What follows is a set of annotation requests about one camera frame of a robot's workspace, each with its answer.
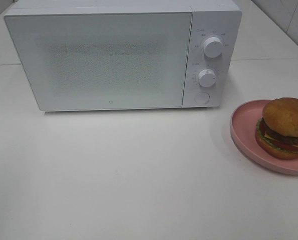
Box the white timer knob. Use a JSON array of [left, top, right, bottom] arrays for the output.
[[198, 69, 217, 88]]

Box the white upper power knob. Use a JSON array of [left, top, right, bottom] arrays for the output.
[[203, 36, 223, 58]]

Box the burger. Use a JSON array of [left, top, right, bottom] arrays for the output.
[[255, 97, 298, 160]]

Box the white microwave oven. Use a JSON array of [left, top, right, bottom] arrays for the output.
[[4, 0, 242, 108]]

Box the white microwave door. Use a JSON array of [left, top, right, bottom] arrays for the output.
[[5, 12, 192, 112]]

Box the pink plate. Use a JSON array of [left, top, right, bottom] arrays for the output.
[[230, 99, 298, 175]]

